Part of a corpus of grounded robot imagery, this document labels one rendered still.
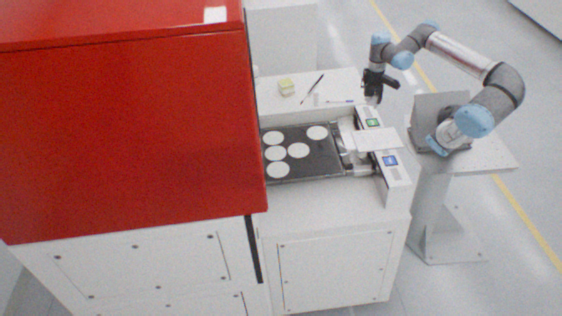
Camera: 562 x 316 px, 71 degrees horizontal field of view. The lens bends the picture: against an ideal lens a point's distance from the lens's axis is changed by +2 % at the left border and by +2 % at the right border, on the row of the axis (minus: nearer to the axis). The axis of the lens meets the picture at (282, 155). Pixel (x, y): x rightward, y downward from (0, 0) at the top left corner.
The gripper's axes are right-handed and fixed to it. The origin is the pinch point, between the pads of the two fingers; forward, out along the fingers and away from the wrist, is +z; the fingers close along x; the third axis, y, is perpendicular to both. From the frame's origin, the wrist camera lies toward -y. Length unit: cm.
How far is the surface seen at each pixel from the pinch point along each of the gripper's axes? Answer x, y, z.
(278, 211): 35, 49, 24
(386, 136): 10.8, -2.9, 9.3
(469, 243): 13, -66, 104
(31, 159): 68, 105, -48
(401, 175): 34.8, -2.2, 9.6
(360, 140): 11.7, 9.1, 9.3
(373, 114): -6.6, -1.5, 9.6
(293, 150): 7.0, 39.0, 15.7
